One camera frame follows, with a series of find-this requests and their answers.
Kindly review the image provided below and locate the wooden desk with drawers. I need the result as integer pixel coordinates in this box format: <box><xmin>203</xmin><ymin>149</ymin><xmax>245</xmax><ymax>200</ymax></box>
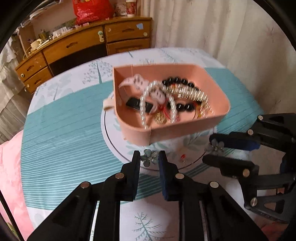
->
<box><xmin>15</xmin><ymin>17</ymin><xmax>153</xmax><ymax>94</ymax></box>

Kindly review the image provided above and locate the pink quilt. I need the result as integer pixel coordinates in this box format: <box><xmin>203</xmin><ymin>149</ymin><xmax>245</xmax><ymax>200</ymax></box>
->
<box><xmin>0</xmin><ymin>129</ymin><xmax>36</xmax><ymax>235</ymax></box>

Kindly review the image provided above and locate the pink plastic box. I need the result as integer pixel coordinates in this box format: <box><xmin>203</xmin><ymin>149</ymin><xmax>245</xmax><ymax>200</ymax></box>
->
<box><xmin>103</xmin><ymin>64</ymin><xmax>231</xmax><ymax>146</ymax></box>

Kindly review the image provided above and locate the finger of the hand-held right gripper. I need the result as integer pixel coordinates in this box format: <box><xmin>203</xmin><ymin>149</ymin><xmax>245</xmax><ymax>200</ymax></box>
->
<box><xmin>209</xmin><ymin>113</ymin><xmax>296</xmax><ymax>154</ymax></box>
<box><xmin>202</xmin><ymin>154</ymin><xmax>296</xmax><ymax>223</ymax></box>

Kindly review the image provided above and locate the red cord charm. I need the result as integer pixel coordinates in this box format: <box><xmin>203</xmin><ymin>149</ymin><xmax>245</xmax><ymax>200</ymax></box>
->
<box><xmin>153</xmin><ymin>103</ymin><xmax>181</xmax><ymax>126</ymax></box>

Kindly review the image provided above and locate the white flower print curtain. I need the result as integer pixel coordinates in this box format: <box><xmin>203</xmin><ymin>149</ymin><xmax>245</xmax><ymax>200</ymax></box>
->
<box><xmin>136</xmin><ymin>0</ymin><xmax>296</xmax><ymax>121</ymax></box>

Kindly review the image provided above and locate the white pearl bracelet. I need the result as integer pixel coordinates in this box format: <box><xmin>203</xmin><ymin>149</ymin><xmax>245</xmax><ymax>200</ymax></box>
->
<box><xmin>139</xmin><ymin>80</ymin><xmax>210</xmax><ymax>131</ymax></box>

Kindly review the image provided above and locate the red plastic bag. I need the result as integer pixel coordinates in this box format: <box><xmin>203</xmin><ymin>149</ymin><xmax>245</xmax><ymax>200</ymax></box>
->
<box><xmin>73</xmin><ymin>0</ymin><xmax>115</xmax><ymax>26</ymax></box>

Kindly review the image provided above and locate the patterned paper cup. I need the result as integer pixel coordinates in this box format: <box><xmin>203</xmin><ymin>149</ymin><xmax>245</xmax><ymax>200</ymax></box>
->
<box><xmin>115</xmin><ymin>2</ymin><xmax>127</xmax><ymax>17</ymax></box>
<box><xmin>125</xmin><ymin>0</ymin><xmax>137</xmax><ymax>18</ymax></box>

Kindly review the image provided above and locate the gold rhinestone brooch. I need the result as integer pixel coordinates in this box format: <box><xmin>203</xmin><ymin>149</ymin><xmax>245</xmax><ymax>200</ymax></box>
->
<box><xmin>193</xmin><ymin>93</ymin><xmax>216</xmax><ymax>120</ymax></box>

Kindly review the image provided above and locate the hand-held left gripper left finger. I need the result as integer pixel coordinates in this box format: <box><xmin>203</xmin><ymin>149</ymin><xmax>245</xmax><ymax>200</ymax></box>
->
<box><xmin>26</xmin><ymin>151</ymin><xmax>141</xmax><ymax>241</ymax></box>

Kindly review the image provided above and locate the wooden hutch shelf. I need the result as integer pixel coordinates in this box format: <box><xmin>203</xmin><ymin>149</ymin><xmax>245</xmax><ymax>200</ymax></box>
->
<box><xmin>11</xmin><ymin>0</ymin><xmax>77</xmax><ymax>54</ymax></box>

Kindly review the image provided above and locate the white lace furniture cover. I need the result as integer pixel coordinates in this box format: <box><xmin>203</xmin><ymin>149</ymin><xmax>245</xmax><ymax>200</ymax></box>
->
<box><xmin>0</xmin><ymin>39</ymin><xmax>36</xmax><ymax>144</ymax></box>

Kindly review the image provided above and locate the round white mat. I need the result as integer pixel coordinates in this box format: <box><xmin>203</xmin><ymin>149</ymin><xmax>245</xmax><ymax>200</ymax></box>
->
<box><xmin>100</xmin><ymin>109</ymin><xmax>223</xmax><ymax>172</ymax></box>

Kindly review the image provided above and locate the black bead bracelet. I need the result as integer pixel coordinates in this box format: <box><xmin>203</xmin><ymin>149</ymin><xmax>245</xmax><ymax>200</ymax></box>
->
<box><xmin>161</xmin><ymin>77</ymin><xmax>200</xmax><ymax>114</ymax></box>

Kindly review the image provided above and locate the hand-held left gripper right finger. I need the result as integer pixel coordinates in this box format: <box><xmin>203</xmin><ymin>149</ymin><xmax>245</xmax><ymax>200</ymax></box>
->
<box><xmin>158</xmin><ymin>151</ymin><xmax>269</xmax><ymax>241</ymax></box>

